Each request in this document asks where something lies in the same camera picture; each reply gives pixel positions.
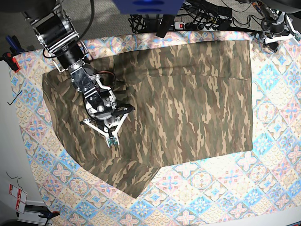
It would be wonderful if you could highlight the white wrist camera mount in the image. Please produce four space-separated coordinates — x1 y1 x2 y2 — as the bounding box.
263 14 301 45
80 113 128 147

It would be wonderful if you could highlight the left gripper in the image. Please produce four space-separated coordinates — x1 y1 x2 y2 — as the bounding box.
258 18 286 53

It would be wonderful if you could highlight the white power strip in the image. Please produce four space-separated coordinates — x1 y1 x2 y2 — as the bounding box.
174 20 218 31

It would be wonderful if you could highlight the blue orange bottom clamp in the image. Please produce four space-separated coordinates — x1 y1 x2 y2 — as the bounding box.
38 210 60 226

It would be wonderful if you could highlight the blue camera housing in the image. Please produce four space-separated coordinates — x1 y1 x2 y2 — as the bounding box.
113 0 184 15

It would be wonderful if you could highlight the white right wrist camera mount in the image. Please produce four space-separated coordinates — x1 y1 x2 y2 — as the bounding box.
80 113 128 147

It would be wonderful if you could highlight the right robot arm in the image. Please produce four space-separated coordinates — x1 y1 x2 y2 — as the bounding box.
21 0 134 129

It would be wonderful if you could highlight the red black clamp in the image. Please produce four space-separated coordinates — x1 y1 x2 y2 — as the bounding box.
2 52 20 73

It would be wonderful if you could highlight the camouflage T-shirt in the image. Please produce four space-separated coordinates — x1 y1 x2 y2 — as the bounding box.
42 40 253 198

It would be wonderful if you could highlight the patterned tile tablecloth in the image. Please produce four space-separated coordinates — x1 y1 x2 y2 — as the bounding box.
10 41 301 226

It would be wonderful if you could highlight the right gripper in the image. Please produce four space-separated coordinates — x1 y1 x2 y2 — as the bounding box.
82 87 135 127

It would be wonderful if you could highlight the black wire basket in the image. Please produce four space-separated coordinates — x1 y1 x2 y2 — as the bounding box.
128 14 146 34

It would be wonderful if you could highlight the red white label card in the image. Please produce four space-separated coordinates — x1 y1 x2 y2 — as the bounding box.
9 184 28 213

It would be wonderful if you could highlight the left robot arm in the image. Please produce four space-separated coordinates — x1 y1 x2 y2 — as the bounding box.
254 0 301 53

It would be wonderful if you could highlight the black allen key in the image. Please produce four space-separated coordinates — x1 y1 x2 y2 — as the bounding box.
7 90 23 106

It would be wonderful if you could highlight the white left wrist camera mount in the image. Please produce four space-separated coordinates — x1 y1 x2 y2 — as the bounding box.
263 14 301 45

